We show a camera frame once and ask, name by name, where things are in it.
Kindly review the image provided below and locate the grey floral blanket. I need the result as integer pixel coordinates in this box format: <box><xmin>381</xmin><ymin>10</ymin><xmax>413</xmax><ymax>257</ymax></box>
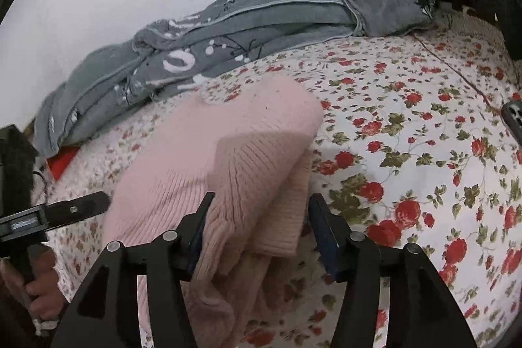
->
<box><xmin>33</xmin><ymin>0</ymin><xmax>435</xmax><ymax>158</ymax></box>

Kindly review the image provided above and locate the black smartphone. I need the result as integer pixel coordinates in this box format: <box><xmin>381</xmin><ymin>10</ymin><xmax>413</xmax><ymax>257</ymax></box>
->
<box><xmin>501</xmin><ymin>100</ymin><xmax>522</xmax><ymax>146</ymax></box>

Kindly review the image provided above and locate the person's left hand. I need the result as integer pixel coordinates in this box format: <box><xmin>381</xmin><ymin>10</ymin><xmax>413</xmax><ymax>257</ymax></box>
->
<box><xmin>1</xmin><ymin>245</ymin><xmax>67</xmax><ymax>347</ymax></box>

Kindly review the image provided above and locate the red pillow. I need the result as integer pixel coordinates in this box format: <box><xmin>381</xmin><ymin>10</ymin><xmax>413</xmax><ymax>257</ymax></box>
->
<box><xmin>46</xmin><ymin>146</ymin><xmax>80</xmax><ymax>181</ymax></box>

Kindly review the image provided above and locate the pink knit sweater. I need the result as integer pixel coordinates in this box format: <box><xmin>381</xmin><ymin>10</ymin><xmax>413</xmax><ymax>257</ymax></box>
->
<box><xmin>103</xmin><ymin>75</ymin><xmax>323</xmax><ymax>347</ymax></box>

